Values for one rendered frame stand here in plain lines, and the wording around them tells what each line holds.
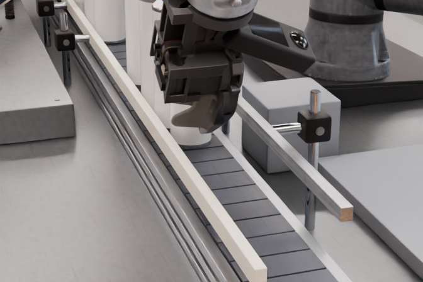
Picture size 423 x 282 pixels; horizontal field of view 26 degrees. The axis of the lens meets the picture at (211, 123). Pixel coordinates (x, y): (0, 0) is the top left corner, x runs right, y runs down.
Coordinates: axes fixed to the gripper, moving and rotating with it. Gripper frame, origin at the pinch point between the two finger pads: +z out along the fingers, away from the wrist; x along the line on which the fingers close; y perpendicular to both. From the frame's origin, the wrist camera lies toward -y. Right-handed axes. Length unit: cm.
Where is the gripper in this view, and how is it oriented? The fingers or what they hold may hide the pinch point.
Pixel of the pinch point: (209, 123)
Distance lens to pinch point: 105.0
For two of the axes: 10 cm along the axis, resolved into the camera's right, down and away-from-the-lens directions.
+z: -1.5, 6.3, 7.6
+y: -9.5, 1.1, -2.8
